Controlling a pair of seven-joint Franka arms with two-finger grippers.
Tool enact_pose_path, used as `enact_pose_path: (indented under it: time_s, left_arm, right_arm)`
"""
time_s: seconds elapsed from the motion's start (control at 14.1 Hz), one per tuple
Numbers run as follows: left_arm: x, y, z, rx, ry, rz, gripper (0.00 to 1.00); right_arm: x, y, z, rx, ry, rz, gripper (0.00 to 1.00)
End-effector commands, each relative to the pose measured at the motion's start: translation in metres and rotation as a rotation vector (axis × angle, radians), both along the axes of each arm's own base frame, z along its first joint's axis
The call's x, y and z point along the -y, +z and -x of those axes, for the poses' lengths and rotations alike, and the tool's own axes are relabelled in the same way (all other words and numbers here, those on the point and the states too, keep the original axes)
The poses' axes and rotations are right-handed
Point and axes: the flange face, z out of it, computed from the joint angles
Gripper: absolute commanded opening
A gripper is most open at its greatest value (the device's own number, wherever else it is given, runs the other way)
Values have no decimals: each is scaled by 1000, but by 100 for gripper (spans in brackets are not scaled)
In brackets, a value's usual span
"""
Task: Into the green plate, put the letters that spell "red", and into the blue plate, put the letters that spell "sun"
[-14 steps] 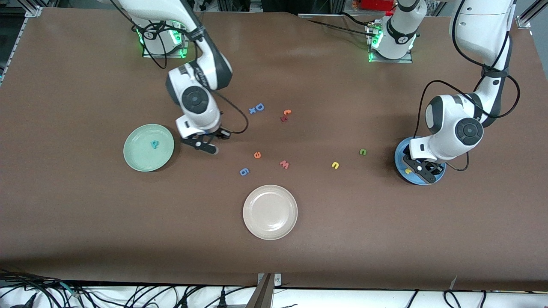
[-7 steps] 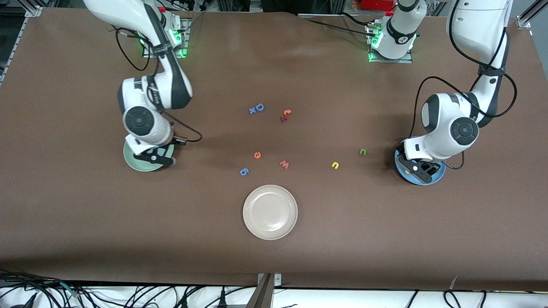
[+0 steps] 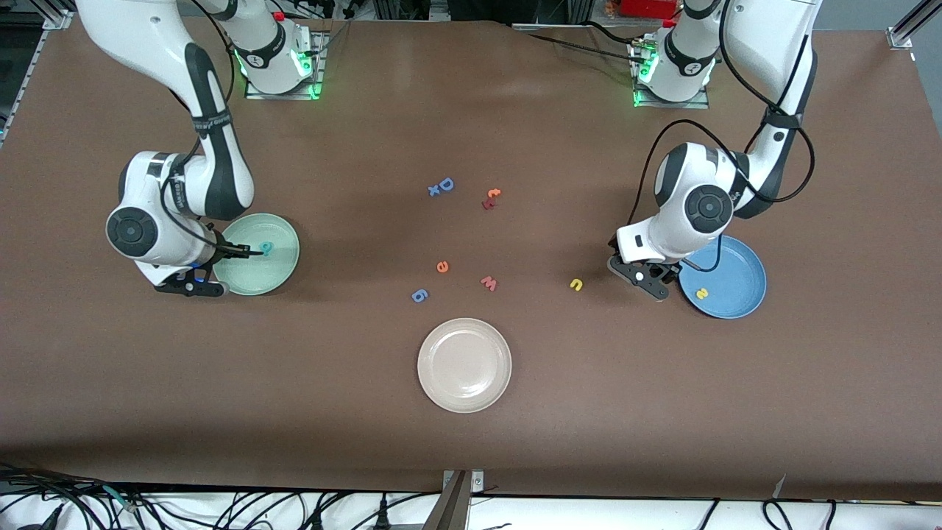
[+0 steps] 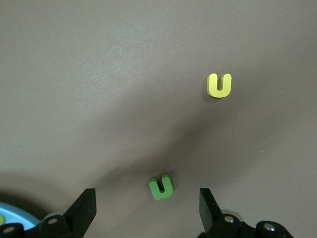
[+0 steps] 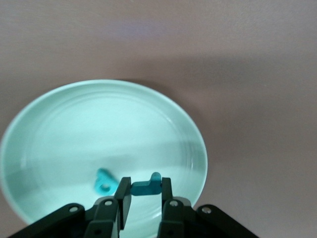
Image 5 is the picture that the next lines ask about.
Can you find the brown table cover sheet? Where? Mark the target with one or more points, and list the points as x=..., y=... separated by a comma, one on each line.
x=223, y=49

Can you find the pale green plate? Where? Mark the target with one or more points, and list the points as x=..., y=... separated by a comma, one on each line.
x=99, y=129

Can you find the teal foam letter d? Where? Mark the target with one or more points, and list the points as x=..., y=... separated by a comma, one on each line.
x=102, y=174

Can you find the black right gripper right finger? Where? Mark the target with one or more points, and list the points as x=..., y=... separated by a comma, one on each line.
x=180, y=218

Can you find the teal foam letter l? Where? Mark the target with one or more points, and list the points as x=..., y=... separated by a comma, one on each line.
x=146, y=188

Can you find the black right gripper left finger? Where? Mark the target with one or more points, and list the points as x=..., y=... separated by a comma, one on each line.
x=99, y=218

